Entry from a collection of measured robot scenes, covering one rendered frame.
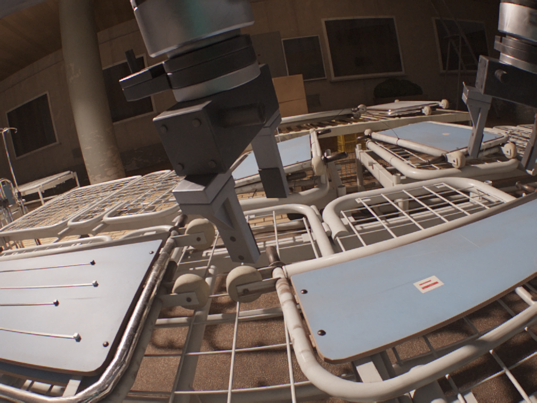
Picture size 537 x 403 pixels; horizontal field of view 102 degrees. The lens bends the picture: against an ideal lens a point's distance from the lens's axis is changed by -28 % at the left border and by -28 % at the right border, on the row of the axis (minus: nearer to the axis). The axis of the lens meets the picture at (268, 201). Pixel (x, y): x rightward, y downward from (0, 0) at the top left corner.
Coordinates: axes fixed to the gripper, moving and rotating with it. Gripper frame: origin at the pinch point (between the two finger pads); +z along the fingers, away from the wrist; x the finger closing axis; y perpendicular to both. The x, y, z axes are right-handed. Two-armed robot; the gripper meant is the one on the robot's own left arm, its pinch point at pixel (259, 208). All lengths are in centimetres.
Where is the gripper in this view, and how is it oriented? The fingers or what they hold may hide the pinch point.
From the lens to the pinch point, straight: 31.2
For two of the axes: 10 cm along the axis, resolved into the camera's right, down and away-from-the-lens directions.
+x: 3.2, -6.0, 7.3
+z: 2.5, 8.0, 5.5
